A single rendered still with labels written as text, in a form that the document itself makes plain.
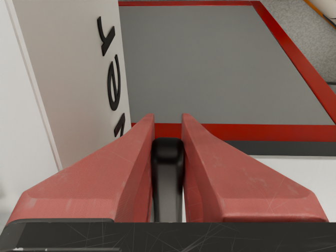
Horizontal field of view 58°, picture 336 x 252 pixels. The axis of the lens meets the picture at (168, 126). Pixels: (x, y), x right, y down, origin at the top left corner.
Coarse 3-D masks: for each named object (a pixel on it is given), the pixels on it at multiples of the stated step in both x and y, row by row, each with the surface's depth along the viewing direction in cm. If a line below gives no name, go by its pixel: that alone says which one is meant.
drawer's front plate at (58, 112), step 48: (0, 0) 6; (48, 0) 8; (96, 0) 12; (0, 48) 7; (48, 48) 8; (96, 48) 12; (0, 96) 7; (48, 96) 8; (96, 96) 13; (0, 144) 8; (48, 144) 8; (96, 144) 13
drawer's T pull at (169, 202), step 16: (160, 144) 11; (176, 144) 11; (160, 160) 11; (176, 160) 11; (160, 176) 11; (176, 176) 11; (160, 192) 12; (176, 192) 12; (160, 208) 12; (176, 208) 12
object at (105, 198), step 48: (144, 144) 9; (48, 192) 6; (96, 192) 6; (144, 192) 11; (0, 240) 5; (48, 240) 5; (96, 240) 5; (144, 240) 5; (192, 240) 5; (240, 240) 5; (288, 240) 5
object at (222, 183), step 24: (192, 120) 11; (192, 144) 9; (216, 144) 8; (192, 168) 9; (216, 168) 7; (240, 168) 7; (264, 168) 7; (192, 192) 11; (216, 192) 6; (240, 192) 6; (264, 192) 6; (288, 192) 6; (312, 192) 6; (192, 216) 11; (216, 216) 6; (240, 216) 5; (264, 216) 5; (288, 216) 5; (312, 216) 5
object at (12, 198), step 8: (0, 160) 22; (0, 168) 22; (0, 176) 22; (8, 176) 22; (0, 184) 23; (8, 184) 23; (0, 192) 24; (8, 192) 24; (0, 200) 24; (8, 200) 24; (16, 200) 24; (0, 208) 25; (8, 208) 25; (0, 216) 25; (8, 216) 25; (0, 224) 26; (0, 232) 26
